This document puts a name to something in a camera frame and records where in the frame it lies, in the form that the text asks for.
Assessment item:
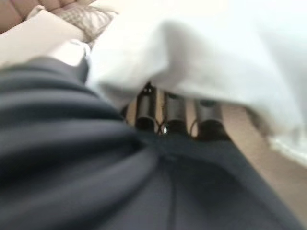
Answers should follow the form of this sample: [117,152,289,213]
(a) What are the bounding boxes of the dark left robot hand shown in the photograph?
[0,56,303,230]

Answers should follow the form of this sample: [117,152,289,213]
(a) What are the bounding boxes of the white towel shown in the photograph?
[86,0,307,166]

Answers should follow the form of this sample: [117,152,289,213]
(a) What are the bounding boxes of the fringed patterned cushion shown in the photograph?
[59,6,118,46]

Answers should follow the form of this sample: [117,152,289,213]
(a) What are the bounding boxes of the beige pillow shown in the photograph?
[0,4,92,70]

